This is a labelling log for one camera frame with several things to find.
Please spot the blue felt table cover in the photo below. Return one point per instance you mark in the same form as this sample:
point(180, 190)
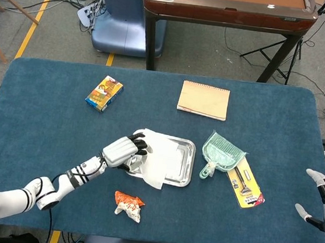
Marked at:
point(48, 114)

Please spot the brown spiral notebook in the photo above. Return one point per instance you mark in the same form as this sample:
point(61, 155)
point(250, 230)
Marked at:
point(203, 100)

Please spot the razor in yellow package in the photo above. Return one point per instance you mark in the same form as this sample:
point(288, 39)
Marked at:
point(245, 189)

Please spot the brown mahjong table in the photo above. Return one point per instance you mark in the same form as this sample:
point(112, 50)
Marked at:
point(221, 14)

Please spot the crumpled orange snack wrapper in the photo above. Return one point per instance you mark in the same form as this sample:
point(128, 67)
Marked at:
point(128, 205)

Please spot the green plastic dustpan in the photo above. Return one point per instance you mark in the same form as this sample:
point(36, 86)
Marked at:
point(220, 154)

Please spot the blue machine base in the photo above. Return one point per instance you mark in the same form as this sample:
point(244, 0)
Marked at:
point(124, 20)

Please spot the white paper sheet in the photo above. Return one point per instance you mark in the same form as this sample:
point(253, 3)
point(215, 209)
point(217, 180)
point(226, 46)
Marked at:
point(158, 156)

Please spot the silver metal tray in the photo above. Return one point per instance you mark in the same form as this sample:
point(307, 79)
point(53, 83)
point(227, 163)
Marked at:
point(187, 159)

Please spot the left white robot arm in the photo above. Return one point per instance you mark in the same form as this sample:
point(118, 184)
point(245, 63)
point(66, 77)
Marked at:
point(10, 195)

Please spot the colourful printed carton box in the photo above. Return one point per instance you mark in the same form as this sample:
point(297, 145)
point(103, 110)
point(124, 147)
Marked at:
point(104, 93)

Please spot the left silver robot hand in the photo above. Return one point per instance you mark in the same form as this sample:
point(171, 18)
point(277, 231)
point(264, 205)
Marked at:
point(119, 151)

